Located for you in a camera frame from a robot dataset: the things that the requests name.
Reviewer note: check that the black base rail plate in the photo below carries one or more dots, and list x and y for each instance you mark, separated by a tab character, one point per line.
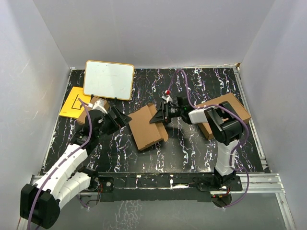
161	186

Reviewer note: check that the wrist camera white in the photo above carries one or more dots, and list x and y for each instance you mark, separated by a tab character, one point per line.
166	95
98	105

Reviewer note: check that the yellow booklet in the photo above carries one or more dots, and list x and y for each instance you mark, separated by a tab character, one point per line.
72	107

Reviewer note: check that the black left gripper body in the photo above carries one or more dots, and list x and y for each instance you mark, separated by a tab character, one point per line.
109	126

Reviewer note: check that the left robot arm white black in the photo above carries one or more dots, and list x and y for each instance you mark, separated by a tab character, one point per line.
42	202

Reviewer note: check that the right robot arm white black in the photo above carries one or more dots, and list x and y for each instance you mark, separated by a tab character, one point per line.
227	129

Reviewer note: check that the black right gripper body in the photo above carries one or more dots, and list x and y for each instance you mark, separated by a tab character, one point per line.
174	111

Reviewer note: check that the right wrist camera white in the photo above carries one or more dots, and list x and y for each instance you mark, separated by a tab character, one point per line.
166	95

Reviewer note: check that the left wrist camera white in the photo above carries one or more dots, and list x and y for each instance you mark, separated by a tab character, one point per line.
98	105

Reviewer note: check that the white board yellow frame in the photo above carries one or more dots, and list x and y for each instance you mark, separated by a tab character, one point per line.
108	80

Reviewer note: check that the small brown cardboard box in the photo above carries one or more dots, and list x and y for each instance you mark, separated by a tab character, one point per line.
82	118

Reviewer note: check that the aluminium frame rail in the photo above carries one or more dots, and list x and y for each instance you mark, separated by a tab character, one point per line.
253	183

